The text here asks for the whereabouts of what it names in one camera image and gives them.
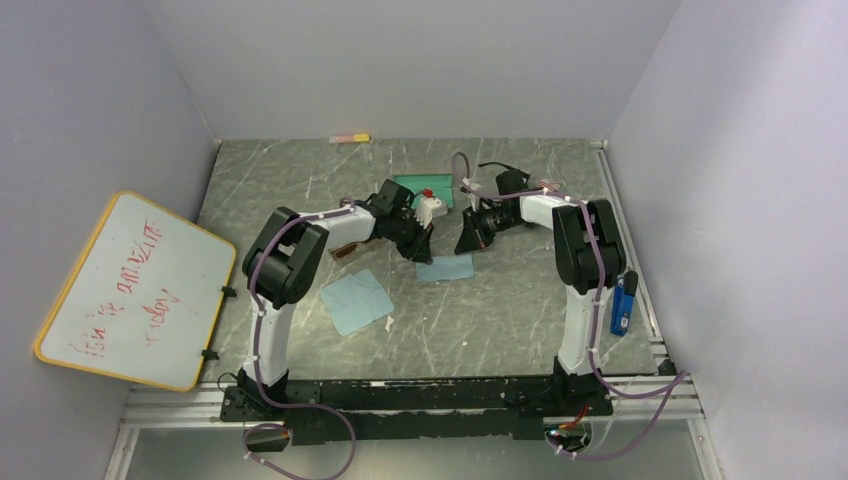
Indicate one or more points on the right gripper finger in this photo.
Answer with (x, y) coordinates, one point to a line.
(472, 238)
(473, 220)

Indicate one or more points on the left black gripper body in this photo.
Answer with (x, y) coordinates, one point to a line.
(404, 232)

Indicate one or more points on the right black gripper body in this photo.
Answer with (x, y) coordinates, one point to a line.
(494, 222)

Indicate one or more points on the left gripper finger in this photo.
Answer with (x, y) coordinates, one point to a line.
(426, 235)
(419, 252)

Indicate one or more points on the blue cleaning cloth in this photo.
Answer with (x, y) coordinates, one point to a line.
(446, 268)
(355, 301)

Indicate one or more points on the brown glasses case green lining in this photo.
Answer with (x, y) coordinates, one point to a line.
(441, 185)

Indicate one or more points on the black frame sunglasses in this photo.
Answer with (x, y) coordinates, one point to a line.
(506, 167)

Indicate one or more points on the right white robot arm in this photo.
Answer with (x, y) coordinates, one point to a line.
(588, 254)

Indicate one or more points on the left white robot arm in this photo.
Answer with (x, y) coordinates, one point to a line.
(281, 265)

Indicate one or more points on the brown tinted sunglasses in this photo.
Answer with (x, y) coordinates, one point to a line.
(344, 251)

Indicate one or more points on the pink yellow marker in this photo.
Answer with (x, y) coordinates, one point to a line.
(350, 139)

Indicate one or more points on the blue black marker pen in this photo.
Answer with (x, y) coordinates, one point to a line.
(623, 303)

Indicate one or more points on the yellow framed whiteboard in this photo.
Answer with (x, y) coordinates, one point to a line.
(143, 300)

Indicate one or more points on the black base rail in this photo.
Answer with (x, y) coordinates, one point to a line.
(521, 407)

